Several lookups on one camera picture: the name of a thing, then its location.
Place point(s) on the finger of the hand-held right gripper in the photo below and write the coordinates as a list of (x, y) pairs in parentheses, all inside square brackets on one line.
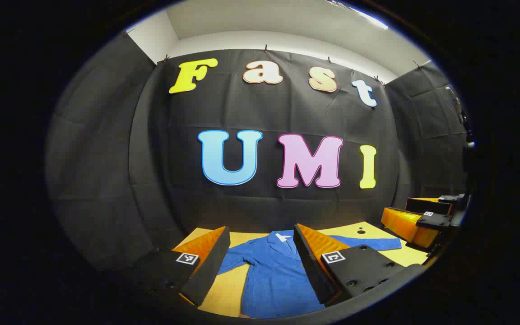
[(427, 206), (434, 220)]

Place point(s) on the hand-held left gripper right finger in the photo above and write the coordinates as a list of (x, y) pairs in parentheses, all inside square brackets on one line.
[(309, 266)]

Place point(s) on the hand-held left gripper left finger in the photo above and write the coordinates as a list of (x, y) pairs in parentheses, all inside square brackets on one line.
[(210, 266)]

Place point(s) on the blue button-up shirt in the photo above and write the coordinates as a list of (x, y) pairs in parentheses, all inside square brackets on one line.
[(273, 280)]

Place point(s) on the row of small backdrop clips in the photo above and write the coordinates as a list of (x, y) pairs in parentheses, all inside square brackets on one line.
[(265, 48)]

